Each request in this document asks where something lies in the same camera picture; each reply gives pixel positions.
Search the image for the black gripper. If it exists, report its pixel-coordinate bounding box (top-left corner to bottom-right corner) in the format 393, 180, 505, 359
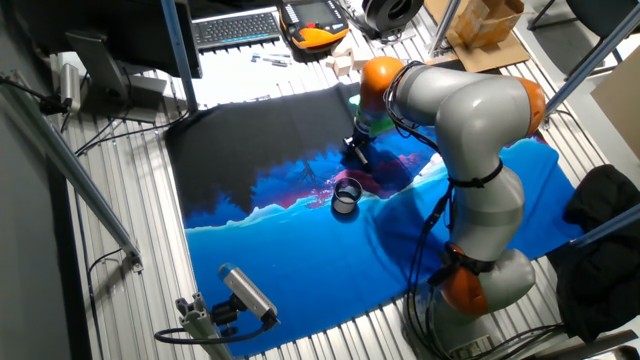
343, 127, 375, 161

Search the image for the black mesh pen holder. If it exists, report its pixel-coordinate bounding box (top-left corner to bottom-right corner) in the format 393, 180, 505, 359
330, 177, 364, 215

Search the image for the pale wooden block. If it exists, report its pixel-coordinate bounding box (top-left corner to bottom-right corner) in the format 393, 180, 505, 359
331, 35, 354, 58

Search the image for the orange black teach pendant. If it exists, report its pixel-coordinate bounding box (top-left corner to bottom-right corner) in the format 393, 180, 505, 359
278, 0, 350, 52

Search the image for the landscape print cloth mat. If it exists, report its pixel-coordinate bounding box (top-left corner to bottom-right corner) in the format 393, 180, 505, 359
164, 82, 586, 357

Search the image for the black filament spool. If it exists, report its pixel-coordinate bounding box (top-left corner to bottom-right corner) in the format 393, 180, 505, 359
360, 0, 426, 41

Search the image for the black computer keyboard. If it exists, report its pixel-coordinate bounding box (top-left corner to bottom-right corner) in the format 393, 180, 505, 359
191, 5, 282, 52

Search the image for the brown cardboard box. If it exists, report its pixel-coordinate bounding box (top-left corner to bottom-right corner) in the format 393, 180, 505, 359
452, 0, 526, 50

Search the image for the short aluminium profile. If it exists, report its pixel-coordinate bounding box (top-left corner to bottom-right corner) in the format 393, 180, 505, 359
174, 292, 234, 360

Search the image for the black computer monitor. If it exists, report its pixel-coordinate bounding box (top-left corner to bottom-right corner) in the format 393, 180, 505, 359
14, 0, 204, 80

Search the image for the beige board panel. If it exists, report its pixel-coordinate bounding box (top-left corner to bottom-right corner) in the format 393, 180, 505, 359
590, 59, 640, 161

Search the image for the black fabric bundle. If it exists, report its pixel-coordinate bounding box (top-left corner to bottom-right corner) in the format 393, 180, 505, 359
547, 164, 640, 344

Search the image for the grey monitor stand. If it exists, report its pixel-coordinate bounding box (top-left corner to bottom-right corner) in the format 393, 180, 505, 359
64, 30, 169, 125

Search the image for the dark office chair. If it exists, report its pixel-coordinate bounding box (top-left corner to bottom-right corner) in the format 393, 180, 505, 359
527, 0, 640, 81

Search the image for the grey metal bar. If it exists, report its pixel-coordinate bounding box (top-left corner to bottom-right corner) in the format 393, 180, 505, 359
524, 328, 640, 360

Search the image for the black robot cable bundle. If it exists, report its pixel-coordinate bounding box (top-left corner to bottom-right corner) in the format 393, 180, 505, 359
383, 60, 569, 360

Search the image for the silver aluminium post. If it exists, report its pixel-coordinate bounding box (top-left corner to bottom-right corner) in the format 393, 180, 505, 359
428, 0, 462, 57

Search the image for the silver camera with blue end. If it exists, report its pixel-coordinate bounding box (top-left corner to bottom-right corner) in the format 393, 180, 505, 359
217, 263, 281, 326

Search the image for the aluminium frame post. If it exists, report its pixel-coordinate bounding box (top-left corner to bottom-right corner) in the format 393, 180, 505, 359
159, 0, 200, 114

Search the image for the thin black table cable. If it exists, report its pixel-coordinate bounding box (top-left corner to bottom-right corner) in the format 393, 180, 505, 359
73, 107, 192, 157

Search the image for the black camera ball mount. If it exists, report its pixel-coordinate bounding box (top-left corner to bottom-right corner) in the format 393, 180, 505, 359
210, 293, 247, 337

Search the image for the black camera cable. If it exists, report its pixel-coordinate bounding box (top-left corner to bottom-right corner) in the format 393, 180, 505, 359
153, 314, 274, 346

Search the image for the aluminium frame bar with foot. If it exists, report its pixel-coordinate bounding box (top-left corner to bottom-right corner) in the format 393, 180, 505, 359
543, 4, 640, 119

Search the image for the long aluminium frame bar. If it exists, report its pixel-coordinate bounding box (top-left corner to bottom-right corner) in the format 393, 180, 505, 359
0, 69, 145, 274

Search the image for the silver cylindrical camera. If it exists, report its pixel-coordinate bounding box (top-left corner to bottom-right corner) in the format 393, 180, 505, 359
59, 63, 82, 112

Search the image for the thin black cable loop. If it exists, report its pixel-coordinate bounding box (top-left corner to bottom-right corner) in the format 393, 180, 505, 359
73, 194, 124, 360

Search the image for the black plug with cable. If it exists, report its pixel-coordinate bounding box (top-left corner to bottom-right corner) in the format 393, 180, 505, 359
0, 74, 71, 116

